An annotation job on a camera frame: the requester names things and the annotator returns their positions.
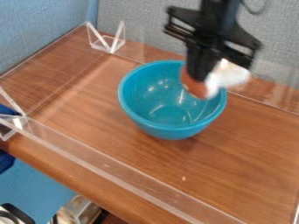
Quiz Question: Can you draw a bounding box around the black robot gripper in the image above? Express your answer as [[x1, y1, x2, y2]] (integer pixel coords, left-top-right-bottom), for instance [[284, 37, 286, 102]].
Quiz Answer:
[[164, 0, 262, 81]]

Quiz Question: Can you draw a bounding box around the brown and white toy mushroom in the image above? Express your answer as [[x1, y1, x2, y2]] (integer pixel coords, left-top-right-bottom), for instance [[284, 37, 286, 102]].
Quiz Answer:
[[180, 59, 251, 99]]

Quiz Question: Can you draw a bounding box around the blue bowl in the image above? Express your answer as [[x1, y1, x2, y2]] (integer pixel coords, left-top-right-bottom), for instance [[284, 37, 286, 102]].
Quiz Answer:
[[117, 60, 228, 140]]

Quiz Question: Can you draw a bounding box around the clear acrylic back barrier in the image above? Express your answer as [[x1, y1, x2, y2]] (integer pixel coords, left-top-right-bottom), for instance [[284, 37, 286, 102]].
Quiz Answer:
[[116, 29, 299, 116]]

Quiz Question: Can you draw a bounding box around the clear acrylic barrier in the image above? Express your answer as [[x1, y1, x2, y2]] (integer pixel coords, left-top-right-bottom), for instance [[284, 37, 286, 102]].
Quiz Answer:
[[7, 117, 246, 224], [116, 29, 299, 116]]

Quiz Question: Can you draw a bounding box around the clear acrylic front barrier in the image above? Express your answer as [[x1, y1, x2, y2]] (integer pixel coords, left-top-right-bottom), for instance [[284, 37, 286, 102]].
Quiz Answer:
[[7, 117, 246, 224]]

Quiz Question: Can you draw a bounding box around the blue cloth object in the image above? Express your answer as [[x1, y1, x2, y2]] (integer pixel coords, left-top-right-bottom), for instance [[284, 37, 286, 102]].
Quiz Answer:
[[0, 103, 20, 174]]

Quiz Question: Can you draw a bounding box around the black and white object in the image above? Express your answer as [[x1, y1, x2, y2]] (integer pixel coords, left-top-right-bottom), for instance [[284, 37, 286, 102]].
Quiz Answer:
[[0, 203, 36, 224]]

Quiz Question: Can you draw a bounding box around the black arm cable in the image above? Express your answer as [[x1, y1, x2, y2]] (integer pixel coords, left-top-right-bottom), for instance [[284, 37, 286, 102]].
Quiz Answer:
[[239, 0, 270, 16]]

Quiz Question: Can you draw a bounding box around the clear acrylic corner bracket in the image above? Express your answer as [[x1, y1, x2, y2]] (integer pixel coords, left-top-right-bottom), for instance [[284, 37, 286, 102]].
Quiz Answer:
[[85, 21, 127, 53]]

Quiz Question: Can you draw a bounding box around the clear acrylic left bracket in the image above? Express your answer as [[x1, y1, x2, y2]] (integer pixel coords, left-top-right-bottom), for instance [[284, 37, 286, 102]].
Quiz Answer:
[[0, 87, 28, 141]]

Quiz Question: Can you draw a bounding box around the metal table frame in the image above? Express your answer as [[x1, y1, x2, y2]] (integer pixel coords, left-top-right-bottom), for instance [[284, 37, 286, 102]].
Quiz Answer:
[[48, 194, 103, 224]]

